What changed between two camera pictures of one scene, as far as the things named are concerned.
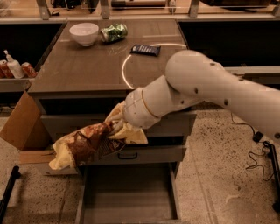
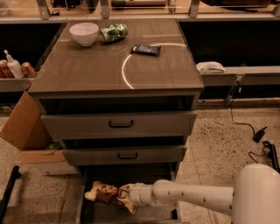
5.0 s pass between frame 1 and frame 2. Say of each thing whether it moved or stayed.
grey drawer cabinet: stayed
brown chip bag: moved
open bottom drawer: stayed
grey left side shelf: stayed
